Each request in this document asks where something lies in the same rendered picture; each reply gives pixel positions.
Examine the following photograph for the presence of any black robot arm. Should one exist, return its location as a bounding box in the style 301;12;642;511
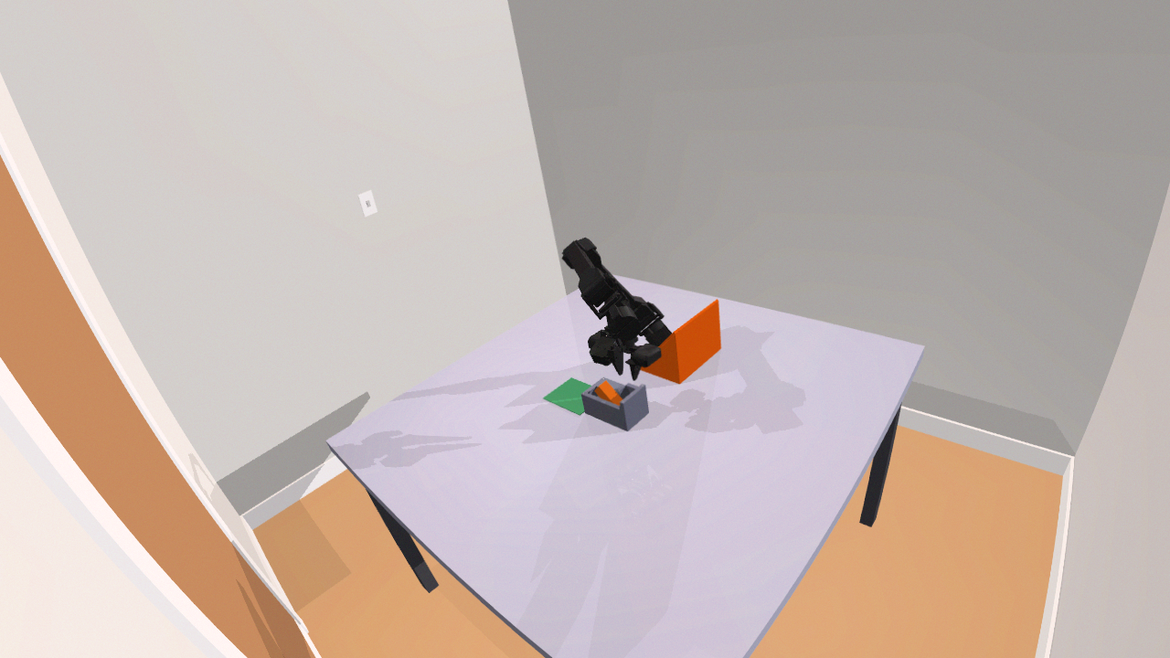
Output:
562;238;672;366

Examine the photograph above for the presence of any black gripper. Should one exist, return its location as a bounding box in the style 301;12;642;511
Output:
589;324;661;381

